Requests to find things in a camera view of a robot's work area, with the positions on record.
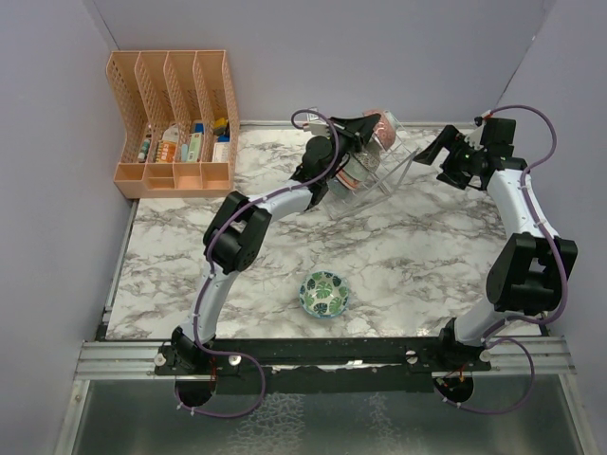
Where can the orange floral bowl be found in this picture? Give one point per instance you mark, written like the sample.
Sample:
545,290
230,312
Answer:
347,180

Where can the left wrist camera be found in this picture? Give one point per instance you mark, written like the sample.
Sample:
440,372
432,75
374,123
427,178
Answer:
316,126

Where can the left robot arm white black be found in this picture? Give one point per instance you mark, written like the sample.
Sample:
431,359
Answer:
237,231

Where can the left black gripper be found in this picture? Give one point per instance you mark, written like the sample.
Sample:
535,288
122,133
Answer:
363,125

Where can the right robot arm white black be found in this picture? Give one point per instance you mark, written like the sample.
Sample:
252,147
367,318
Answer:
528,281

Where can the brown line pattern bowl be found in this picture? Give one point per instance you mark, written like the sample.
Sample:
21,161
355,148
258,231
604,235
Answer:
370,157

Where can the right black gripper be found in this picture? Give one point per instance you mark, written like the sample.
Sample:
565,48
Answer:
445,140

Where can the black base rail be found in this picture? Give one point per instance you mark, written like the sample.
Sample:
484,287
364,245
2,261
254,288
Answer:
313,365

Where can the small bottle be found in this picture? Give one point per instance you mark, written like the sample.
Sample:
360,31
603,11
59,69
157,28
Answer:
144,148

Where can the green line pattern bowl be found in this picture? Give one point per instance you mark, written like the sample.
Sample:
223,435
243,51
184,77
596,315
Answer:
356,170

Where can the green leaf bowl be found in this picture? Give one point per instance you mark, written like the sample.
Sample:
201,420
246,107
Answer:
324,294

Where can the yellow black object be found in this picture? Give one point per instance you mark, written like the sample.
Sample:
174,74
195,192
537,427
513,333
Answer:
221,126

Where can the white wire dish rack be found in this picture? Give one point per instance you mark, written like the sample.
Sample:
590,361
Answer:
380,185

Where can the orange plastic file organizer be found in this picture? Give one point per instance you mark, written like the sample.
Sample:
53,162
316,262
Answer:
155,88

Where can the orange white carton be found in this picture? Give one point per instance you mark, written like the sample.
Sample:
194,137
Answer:
166,147

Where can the green white box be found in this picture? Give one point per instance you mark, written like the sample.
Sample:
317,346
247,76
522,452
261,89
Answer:
190,151

